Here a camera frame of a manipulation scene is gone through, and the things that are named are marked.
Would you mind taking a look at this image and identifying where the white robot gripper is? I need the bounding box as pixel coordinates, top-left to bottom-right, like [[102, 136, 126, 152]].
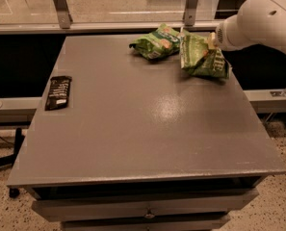
[[207, 15, 245, 51]]

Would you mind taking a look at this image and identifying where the green jalapeno chip bag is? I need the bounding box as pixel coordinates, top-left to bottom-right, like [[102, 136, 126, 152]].
[[180, 30, 230, 79]]

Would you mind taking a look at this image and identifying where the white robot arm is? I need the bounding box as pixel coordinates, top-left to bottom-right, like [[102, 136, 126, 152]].
[[208, 0, 286, 55]]

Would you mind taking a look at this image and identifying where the green rice chip bag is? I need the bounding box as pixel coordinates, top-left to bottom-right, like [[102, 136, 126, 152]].
[[129, 23, 180, 60]]

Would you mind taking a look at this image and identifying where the grey lower cabinet drawer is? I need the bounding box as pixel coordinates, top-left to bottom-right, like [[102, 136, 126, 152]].
[[62, 213, 229, 231]]

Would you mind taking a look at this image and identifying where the grey cabinet drawer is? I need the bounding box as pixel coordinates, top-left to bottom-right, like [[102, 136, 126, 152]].
[[62, 213, 229, 231], [32, 188, 258, 221]]

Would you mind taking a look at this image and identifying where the round metal drawer lock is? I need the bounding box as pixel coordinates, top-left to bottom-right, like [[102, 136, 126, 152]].
[[144, 211, 155, 218]]

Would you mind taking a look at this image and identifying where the grey upper cabinet drawer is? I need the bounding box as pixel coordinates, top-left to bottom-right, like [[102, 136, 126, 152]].
[[32, 188, 258, 221]]

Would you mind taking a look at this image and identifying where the black chair base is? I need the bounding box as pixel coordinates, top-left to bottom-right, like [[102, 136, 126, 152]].
[[0, 128, 25, 198]]

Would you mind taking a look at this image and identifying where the right metal railing bracket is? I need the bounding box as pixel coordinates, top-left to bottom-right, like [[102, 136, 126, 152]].
[[183, 0, 198, 26]]

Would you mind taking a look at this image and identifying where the metal railing bracket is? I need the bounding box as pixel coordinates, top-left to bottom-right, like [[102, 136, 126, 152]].
[[53, 0, 72, 29], [183, 0, 198, 26]]

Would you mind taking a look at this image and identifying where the left metal railing bracket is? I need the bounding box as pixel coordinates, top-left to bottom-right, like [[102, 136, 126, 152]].
[[53, 0, 72, 29]]

